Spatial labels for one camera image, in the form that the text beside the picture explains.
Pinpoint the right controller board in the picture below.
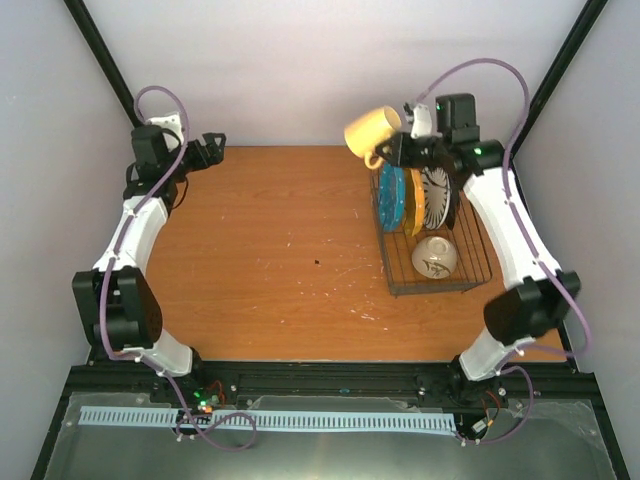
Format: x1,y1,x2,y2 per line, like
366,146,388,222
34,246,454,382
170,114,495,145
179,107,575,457
472,390,502,438

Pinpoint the black rimmed striped plate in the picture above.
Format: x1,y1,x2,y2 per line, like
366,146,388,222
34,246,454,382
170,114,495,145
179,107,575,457
444,173,460,230

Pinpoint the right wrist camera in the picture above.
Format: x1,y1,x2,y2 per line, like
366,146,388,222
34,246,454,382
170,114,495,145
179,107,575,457
403,103,433,139

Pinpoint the teal polka dot plate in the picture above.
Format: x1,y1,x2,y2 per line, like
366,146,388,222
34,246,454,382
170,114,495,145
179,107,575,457
378,163,406,232

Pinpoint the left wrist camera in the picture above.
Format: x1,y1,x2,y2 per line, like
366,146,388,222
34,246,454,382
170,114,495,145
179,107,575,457
144,111,184,152

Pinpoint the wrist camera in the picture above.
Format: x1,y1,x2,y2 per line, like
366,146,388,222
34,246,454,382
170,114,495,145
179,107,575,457
403,103,433,139
144,111,184,152

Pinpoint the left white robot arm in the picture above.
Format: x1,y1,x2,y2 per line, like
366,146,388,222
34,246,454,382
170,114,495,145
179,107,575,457
72,119,226,403

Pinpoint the yellow plate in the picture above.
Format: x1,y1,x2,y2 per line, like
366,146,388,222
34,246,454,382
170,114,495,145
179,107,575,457
404,169,425,236

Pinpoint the black wire dish rack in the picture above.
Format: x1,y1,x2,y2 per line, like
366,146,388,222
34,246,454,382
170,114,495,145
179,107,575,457
370,171,493,297

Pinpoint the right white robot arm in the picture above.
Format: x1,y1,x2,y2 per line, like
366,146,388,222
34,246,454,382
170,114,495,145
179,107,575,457
375,93,581,405

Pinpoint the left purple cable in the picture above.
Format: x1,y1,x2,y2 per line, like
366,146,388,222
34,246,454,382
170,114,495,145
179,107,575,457
99,86,258,450

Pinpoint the controller board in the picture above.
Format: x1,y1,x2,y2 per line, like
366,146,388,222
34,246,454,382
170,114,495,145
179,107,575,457
193,380,226,413
472,390,502,438

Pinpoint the purple cable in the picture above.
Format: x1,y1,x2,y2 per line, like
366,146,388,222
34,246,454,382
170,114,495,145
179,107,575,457
414,57,592,446
99,86,258,450

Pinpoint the left controller board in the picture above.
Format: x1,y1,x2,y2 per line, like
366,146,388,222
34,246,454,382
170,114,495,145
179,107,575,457
193,380,226,413

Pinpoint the white blue striped plate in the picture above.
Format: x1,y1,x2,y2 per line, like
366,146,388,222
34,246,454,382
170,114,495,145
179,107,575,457
421,167,451,230

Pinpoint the white ceramic bowl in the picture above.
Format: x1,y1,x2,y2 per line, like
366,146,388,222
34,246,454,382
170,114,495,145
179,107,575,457
411,236,458,280

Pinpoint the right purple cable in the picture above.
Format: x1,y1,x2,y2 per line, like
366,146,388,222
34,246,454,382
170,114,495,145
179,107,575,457
414,57,592,446

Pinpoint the yellow mug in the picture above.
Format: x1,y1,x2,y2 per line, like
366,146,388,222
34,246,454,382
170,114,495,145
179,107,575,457
344,106,402,170

